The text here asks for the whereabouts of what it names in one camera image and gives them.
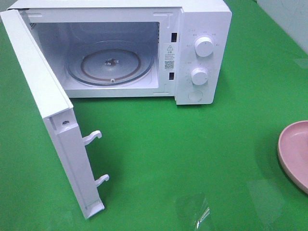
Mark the round microwave door button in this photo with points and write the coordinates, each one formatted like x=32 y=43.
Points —
x=195 y=96

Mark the white microwave oven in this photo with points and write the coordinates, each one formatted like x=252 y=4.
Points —
x=58 y=26

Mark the white warning label sticker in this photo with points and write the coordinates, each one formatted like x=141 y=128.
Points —
x=169 y=57

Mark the pink round plate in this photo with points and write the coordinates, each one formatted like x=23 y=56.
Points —
x=293 y=153

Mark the glass microwave turntable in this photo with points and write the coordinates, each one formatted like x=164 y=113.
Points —
x=111 y=63

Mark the white microwave knob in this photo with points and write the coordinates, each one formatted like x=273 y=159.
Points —
x=199 y=76
x=204 y=46

